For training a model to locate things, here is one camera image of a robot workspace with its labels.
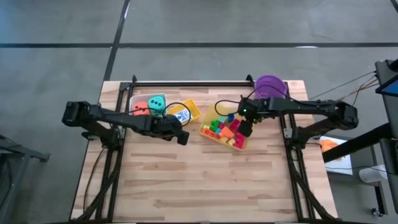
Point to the small sky-blue toy brick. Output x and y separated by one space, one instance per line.
217 131

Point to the mint square toy brick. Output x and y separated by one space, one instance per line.
222 119

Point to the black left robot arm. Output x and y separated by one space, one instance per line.
105 119

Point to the orange long toy brick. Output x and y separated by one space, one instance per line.
209 133

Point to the red stepped toy brick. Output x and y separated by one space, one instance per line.
240 140

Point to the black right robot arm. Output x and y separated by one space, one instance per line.
311 110

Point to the orange foam die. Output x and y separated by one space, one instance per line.
140 108

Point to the teal foam die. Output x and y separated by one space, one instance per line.
156 105

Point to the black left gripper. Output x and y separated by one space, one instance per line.
163 127

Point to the orange sloped toy brick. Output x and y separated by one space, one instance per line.
227 132

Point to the green toy brick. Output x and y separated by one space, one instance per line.
214 125

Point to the white paper sheet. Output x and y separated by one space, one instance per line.
342 161

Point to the red rectangular toy brick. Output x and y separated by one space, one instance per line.
234 125

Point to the orange crumpled object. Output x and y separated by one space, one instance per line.
328 145

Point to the black workstation stand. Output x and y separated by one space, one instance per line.
388 124

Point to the purple monster bucket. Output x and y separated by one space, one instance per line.
270 84

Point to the black diagonal stand bar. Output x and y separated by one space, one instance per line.
357 144

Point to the blue toy brick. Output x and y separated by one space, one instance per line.
230 117

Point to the black caster wheel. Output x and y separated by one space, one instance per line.
377 212

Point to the blue lit screen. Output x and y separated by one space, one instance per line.
388 87

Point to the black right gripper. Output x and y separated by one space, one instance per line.
253 109

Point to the white plastic bin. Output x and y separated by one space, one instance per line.
132 101

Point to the translucent yellow bin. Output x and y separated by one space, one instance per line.
206 115

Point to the white rounded object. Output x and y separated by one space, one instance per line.
373 174

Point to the grey metal table frame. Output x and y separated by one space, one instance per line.
18 155

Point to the yellow mesh basket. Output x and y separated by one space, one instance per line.
194 109

